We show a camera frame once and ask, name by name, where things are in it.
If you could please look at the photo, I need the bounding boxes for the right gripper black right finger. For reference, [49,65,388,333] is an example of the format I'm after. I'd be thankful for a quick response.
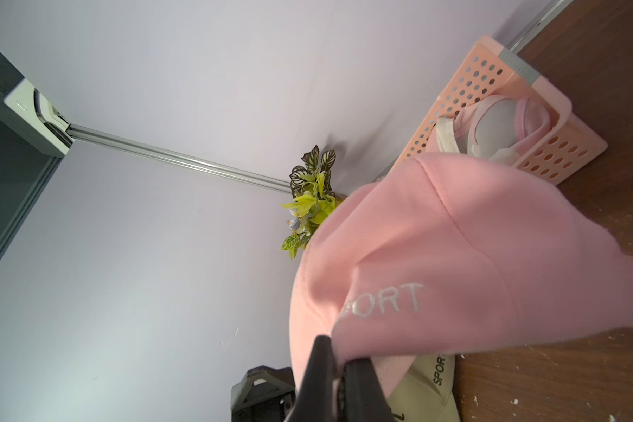
[342,358,395,422]

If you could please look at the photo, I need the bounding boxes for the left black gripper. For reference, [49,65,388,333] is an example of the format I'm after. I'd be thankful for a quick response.
[230,366,295,422]

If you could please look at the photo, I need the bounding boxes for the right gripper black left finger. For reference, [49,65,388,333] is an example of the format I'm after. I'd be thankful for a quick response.
[287,335,336,422]

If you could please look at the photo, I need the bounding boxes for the beige baseball cap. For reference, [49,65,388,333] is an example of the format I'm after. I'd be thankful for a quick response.
[388,355,461,422]

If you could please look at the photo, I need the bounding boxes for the pink baseball cap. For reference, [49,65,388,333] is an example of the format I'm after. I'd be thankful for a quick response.
[289,153,633,393]

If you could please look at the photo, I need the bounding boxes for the artificial plant bouquet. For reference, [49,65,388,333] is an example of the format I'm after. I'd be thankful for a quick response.
[281,145,345,258]

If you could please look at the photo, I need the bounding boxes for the pink plastic basket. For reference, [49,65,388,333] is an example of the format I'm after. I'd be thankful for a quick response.
[392,36,608,186]

